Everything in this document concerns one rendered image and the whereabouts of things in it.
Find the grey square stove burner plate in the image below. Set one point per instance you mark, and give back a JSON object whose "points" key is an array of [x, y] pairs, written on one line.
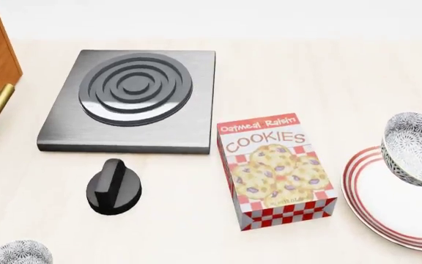
{"points": [[130, 115]]}

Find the oatmeal raisin cookies box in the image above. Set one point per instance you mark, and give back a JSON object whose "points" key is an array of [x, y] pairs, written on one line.
{"points": [[273, 167]]}

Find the black round stove knob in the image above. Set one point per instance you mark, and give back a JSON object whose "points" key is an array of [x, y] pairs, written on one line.
{"points": [[114, 187]]}

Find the white plate with red rings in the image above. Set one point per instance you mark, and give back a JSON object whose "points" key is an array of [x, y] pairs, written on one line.
{"points": [[387, 214]]}

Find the black white patterned bowl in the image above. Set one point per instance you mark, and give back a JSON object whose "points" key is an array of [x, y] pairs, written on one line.
{"points": [[412, 148], [18, 254]]}

